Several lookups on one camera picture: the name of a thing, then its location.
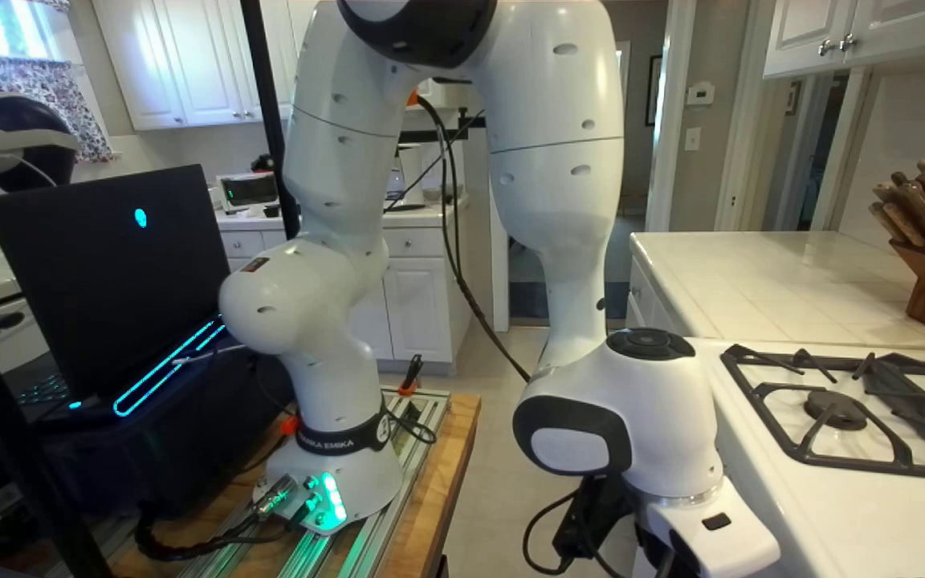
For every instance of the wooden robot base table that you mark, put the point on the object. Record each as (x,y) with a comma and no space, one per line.
(403,542)

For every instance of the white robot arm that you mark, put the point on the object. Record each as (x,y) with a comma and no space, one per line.
(600,401)

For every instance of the white gas stove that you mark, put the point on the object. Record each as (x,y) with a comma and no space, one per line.
(792,462)

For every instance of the black laptop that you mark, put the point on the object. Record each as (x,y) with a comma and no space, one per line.
(124,280)

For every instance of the white kitchen cabinets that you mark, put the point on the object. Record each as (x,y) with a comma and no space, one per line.
(188,85)

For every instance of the front black burner grate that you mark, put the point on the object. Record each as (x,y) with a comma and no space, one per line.
(837,412)

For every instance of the black tripod pole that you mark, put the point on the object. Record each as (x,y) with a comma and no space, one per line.
(46,498)

